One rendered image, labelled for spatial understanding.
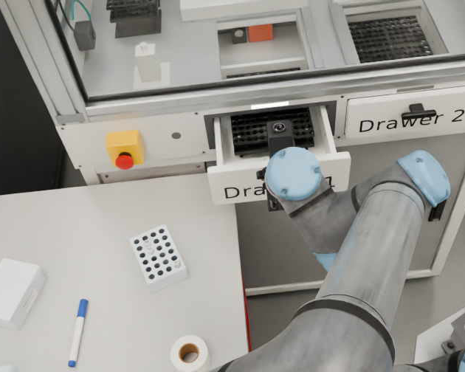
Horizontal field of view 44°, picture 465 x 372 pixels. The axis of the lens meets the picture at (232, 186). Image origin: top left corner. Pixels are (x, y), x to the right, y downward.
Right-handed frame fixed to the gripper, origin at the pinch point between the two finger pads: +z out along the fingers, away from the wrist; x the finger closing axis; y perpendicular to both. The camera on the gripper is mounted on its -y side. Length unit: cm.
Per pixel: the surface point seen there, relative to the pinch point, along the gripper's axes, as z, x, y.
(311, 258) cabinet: 66, 10, 23
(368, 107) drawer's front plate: 9.3, 21.3, -13.0
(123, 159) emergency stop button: 8.0, -32.8, -7.7
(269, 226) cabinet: 49, -2, 11
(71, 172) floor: 125, -81, -19
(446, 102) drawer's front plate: 10.4, 38.5, -12.2
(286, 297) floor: 86, 2, 37
